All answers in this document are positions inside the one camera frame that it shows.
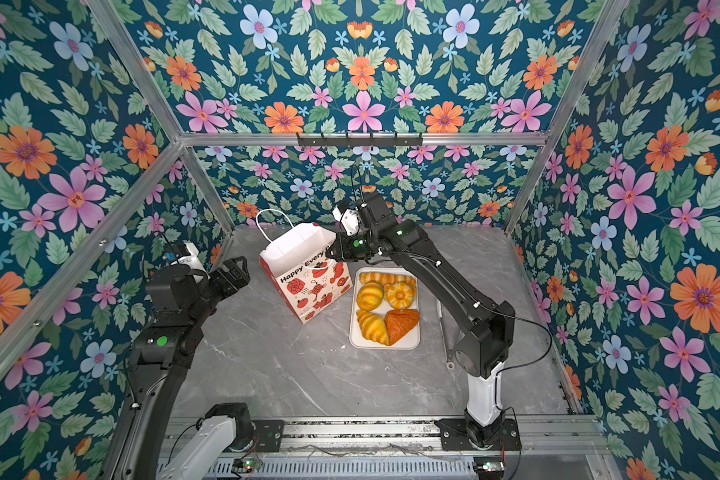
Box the long yellow fake bread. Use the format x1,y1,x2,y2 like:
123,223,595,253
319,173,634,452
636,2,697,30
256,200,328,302
359,271,417,287

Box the red and white paper bag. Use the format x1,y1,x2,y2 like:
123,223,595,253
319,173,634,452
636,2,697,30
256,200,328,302
257,219,353,324

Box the round yellow fake bun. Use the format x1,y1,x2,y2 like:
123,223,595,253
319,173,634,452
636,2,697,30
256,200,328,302
356,282,384,312

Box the round ring fake bread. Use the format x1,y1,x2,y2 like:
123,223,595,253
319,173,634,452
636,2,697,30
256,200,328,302
384,282,416,310

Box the orange triangular fake pastry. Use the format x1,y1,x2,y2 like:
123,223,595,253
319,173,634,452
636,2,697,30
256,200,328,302
384,309,420,346

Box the curved croissant fake bread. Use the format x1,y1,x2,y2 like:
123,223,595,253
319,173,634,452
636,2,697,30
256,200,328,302
356,310,390,346

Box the metal food tongs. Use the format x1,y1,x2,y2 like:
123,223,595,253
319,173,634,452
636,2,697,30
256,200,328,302
436,300,455,371

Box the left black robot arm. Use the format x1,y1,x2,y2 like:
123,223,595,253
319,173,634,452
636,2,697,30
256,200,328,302
98,256,250,479

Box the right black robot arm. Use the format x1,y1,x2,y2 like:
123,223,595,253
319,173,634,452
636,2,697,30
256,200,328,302
328,193,515,449

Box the white rectangular tray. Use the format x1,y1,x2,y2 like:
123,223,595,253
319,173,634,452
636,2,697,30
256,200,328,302
349,267,422,351

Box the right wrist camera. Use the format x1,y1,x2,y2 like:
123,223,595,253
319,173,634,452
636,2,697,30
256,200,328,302
332,205,362,237

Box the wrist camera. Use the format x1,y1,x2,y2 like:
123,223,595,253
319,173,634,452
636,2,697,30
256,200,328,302
169,240,207,282
332,205,362,237

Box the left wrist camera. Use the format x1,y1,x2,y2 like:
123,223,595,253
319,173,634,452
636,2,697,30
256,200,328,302
169,240,207,282

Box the black hook rail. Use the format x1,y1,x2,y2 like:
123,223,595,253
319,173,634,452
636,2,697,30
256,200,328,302
296,133,424,148

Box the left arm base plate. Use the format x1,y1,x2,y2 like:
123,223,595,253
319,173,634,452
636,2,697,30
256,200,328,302
199,418,286,454

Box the aluminium front rail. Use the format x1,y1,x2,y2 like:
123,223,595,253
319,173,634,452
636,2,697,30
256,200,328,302
113,416,607,457

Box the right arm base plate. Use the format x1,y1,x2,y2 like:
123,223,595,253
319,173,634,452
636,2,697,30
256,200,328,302
434,416,522,451

